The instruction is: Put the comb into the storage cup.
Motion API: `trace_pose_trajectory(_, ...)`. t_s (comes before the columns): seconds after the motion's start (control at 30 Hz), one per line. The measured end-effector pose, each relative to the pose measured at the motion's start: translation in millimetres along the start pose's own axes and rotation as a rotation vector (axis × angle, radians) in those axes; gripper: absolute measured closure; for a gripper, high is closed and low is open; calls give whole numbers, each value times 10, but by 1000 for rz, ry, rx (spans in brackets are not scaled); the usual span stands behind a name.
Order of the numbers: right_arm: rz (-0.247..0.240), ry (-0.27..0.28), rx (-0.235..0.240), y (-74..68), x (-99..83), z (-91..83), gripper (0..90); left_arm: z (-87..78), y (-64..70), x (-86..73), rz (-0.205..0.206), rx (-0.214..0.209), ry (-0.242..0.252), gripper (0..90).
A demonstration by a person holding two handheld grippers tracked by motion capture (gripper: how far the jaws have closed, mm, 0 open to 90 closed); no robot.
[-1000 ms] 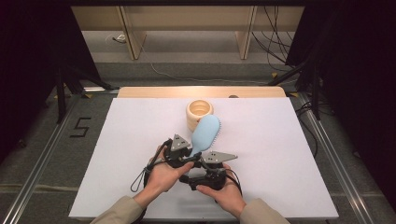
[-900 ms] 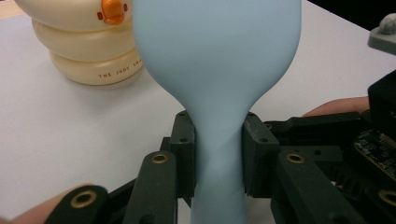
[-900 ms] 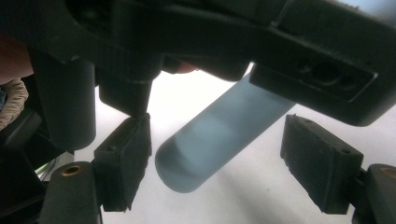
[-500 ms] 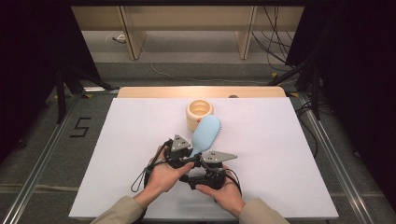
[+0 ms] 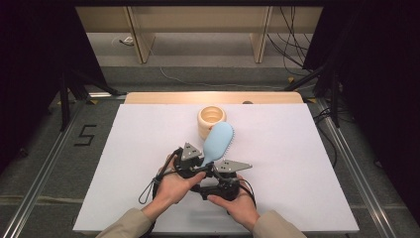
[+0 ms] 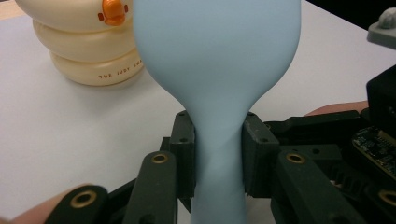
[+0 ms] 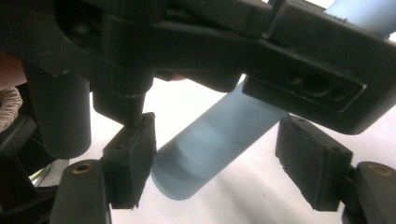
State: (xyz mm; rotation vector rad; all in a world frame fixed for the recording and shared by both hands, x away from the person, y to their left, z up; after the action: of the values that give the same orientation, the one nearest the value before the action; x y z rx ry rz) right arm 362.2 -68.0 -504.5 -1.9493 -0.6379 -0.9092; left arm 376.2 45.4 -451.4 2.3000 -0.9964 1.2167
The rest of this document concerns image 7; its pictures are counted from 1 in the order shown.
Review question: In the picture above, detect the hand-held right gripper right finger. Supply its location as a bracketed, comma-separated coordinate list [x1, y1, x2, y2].
[275, 114, 354, 213]

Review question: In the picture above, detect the white table mat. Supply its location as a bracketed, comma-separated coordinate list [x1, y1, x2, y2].
[68, 0, 396, 224]

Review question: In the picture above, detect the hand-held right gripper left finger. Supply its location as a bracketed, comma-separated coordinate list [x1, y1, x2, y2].
[102, 111, 157, 210]

